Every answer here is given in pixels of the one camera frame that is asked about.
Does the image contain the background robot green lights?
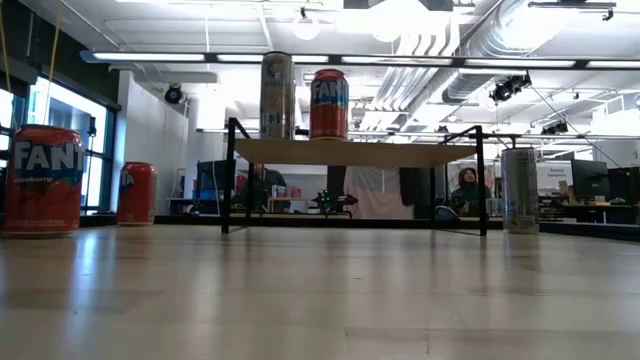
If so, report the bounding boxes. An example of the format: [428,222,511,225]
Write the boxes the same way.
[309,189,359,217]

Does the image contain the red Fanta soda can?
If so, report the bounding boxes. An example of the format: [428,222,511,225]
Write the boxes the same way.
[3,124,86,237]
[116,161,159,227]
[309,68,350,142]

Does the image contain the black tripod stand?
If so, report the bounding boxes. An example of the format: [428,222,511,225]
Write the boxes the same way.
[84,115,100,214]

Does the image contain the black aluminium table frame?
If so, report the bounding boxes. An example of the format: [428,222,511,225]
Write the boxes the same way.
[79,212,640,244]

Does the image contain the black computer monitor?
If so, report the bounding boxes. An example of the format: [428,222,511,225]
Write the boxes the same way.
[607,167,640,206]
[571,158,610,201]
[195,159,236,201]

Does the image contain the thin yellow cord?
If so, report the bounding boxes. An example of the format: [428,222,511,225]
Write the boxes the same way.
[0,9,11,94]

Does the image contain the beige curtain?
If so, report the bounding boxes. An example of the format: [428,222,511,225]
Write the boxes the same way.
[344,166,414,220]

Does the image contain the round white pendant lamp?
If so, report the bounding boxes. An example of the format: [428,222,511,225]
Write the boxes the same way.
[292,7,321,41]

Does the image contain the person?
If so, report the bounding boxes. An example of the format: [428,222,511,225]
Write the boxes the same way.
[448,167,494,217]
[247,163,289,214]

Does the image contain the white Celsius slim can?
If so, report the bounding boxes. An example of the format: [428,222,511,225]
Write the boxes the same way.
[259,51,297,141]
[500,147,540,235]

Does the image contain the black ceiling spotlight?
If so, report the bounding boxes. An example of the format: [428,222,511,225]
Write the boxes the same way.
[489,73,533,104]

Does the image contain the wooden shelf black metal legs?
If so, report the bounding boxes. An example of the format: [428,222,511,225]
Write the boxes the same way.
[221,117,489,237]

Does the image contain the white wall sign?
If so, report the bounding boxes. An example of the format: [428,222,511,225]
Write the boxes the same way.
[537,162,574,196]

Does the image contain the long ceiling light bar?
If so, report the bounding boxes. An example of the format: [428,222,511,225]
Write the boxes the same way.
[79,48,640,71]

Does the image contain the round black ceiling speaker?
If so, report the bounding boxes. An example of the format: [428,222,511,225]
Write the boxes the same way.
[163,83,184,105]

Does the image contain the silver ventilation duct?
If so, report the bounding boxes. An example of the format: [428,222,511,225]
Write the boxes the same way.
[442,0,581,104]

